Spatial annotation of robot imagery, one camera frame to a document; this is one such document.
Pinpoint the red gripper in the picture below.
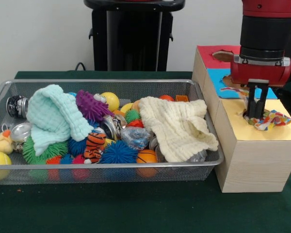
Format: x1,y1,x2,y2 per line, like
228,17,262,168
230,54,291,119

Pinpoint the colourful printed cloth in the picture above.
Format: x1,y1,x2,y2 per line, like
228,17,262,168
219,86,291,132

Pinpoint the wooden box with three holes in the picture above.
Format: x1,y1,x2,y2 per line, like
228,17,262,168
191,45,291,193

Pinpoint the cream knitted cloth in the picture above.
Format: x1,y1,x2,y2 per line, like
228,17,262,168
137,96,219,163

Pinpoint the small orange basketball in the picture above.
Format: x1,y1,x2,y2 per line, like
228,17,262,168
136,149,158,164

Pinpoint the blue spiky ball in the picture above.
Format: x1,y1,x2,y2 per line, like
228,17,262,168
99,140,139,165

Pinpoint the purple spiky toy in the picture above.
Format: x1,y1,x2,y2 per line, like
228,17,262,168
75,89,114,122

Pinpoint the tiger plush toy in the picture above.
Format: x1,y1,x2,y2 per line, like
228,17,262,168
83,132,107,164

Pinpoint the mint green cloth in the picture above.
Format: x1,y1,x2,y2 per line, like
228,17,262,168
26,84,95,157

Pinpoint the green spiky ball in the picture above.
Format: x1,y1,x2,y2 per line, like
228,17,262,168
22,135,69,165

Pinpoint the yellow plush duck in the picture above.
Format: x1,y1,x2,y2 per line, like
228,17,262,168
0,130,14,155

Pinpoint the wire mesh bin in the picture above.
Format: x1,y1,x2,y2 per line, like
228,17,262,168
0,79,225,185

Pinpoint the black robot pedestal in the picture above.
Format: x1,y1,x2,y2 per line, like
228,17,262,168
83,0,186,72

